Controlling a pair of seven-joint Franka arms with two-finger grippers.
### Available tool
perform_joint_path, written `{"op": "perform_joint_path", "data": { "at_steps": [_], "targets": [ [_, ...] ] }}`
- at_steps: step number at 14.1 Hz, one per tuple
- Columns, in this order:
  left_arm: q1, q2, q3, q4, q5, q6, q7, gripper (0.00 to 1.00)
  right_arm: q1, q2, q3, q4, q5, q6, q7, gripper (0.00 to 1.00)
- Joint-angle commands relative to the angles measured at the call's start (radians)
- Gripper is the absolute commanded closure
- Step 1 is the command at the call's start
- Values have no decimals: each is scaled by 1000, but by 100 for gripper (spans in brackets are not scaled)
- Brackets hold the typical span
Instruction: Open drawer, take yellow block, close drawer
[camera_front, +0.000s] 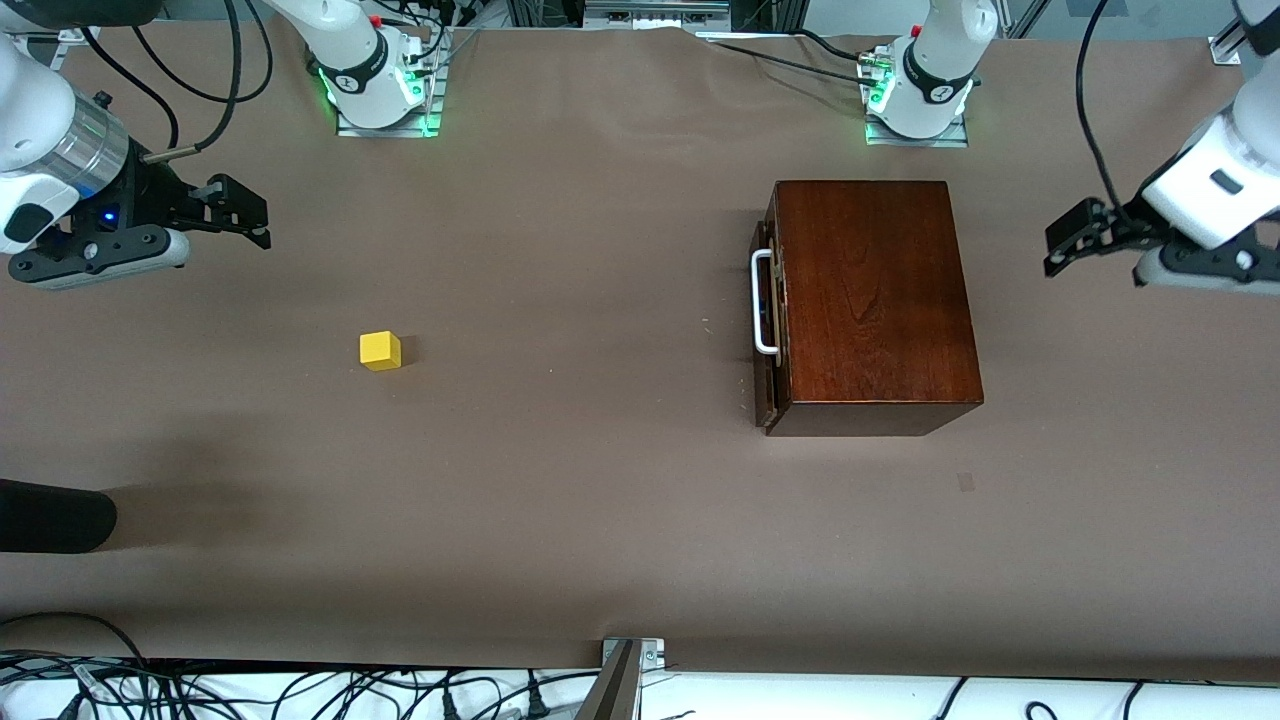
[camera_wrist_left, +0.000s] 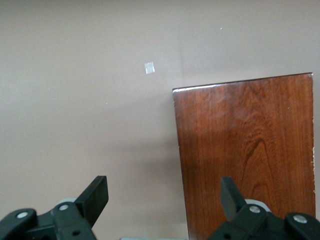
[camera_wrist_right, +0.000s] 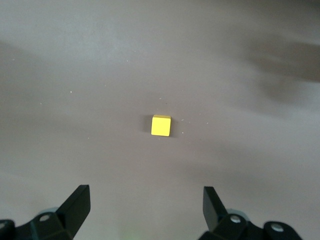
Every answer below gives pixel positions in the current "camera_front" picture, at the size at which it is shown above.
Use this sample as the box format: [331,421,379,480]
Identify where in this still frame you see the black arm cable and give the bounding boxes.
[1075,0,1151,229]
[80,0,276,166]

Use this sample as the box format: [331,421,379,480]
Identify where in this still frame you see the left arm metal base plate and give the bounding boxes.
[863,45,971,149]

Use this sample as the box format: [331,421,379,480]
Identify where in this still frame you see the brown paper table cover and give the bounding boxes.
[0,20,1280,683]

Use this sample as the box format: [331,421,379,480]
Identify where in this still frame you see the yellow cube block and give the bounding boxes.
[359,330,403,373]

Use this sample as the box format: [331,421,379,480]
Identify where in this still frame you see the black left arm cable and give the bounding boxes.
[1075,0,1151,229]

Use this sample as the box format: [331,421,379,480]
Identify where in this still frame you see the black base power cable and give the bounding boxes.
[700,28,893,86]

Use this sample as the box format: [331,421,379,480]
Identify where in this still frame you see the aluminium profile post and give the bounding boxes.
[575,637,667,720]

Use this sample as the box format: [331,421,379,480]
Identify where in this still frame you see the dark brown wooden cabinet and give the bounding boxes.
[765,180,985,438]

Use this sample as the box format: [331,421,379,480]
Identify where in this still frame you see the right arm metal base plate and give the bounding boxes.
[335,28,448,139]

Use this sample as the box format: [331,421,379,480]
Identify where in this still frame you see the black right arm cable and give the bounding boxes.
[80,0,276,166]

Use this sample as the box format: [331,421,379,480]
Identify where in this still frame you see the black cylinder object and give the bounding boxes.
[0,479,119,554]

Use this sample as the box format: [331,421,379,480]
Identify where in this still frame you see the tangled black floor cables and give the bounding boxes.
[0,612,601,720]

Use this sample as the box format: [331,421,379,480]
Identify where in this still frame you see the wooden drawer with white handle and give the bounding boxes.
[750,222,793,431]

